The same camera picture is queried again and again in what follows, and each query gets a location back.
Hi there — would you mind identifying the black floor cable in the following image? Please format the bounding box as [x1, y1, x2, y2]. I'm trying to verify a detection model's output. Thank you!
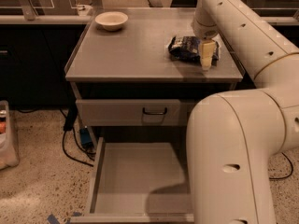
[59, 108, 96, 168]
[268, 152, 294, 181]

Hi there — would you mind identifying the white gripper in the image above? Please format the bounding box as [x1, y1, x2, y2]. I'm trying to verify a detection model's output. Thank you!
[192, 19, 218, 71]

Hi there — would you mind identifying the blue power adapter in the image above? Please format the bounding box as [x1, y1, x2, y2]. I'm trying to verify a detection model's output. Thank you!
[79, 128, 93, 148]

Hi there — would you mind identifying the open grey lower drawer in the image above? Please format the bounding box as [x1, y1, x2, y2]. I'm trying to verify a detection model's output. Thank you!
[70, 139, 194, 224]

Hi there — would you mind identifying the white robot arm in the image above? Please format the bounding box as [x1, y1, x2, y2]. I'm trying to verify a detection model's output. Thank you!
[186, 0, 299, 224]

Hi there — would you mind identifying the blue tape piece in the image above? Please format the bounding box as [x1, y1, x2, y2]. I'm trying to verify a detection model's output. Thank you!
[46, 212, 82, 224]

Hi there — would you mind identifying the black drawer handle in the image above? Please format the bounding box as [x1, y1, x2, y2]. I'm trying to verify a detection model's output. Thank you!
[142, 107, 168, 116]

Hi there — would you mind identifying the closed grey upper drawer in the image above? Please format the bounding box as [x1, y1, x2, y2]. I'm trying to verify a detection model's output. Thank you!
[76, 99, 195, 126]

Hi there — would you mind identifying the white ceramic bowl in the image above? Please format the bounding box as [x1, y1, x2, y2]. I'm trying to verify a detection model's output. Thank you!
[95, 11, 128, 32]

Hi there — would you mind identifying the clear plastic bin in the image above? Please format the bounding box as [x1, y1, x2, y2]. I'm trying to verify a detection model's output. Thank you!
[0, 100, 19, 169]

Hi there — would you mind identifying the black floor cable left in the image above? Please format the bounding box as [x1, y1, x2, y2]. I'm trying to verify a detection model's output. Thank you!
[59, 108, 96, 168]

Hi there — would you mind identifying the blue chip bag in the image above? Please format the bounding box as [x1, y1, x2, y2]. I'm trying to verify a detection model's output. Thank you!
[167, 35, 221, 63]

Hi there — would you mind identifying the grey drawer cabinet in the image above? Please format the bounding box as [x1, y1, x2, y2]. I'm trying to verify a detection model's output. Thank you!
[66, 8, 243, 143]

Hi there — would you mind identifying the black floor cable right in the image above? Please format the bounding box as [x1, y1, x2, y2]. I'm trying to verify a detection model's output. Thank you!
[268, 152, 294, 181]

